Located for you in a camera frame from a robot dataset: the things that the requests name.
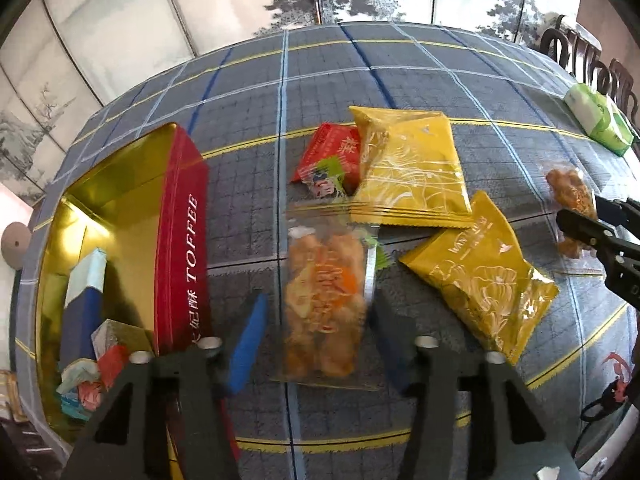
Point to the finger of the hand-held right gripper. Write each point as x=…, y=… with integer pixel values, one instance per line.
x=617, y=210
x=580, y=225

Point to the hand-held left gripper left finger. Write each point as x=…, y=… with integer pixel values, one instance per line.
x=247, y=345

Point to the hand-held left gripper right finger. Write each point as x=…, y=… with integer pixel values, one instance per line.
x=395, y=350

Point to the clear bag of fried snacks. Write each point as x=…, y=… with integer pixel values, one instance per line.
x=320, y=300
x=567, y=185

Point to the yellow snack packet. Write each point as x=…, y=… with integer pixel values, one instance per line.
x=480, y=280
x=410, y=170

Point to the red tin box gold interior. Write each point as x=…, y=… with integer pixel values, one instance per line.
x=180, y=240

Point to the brown cake with red label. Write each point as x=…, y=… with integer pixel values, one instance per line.
x=117, y=336

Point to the pink patterned snack packet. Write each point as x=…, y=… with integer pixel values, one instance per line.
x=91, y=395

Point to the navy blue silver snack packet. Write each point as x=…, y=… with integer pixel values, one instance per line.
x=82, y=310

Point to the small green cartoon snack packet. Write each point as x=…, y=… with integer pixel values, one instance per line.
x=327, y=180

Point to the blue white candy packet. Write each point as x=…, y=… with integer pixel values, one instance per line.
x=72, y=407

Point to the red snack packet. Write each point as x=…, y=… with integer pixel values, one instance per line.
x=332, y=147

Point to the green tissue pack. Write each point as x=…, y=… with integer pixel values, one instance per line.
x=597, y=115

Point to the pink ribbon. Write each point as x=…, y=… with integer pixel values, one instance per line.
x=616, y=375

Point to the dark wooden chair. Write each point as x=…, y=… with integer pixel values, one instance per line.
x=570, y=42
x=625, y=85

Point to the white round object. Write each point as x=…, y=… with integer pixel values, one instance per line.
x=14, y=244

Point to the painted folding screen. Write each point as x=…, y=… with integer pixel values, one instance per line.
x=125, y=10

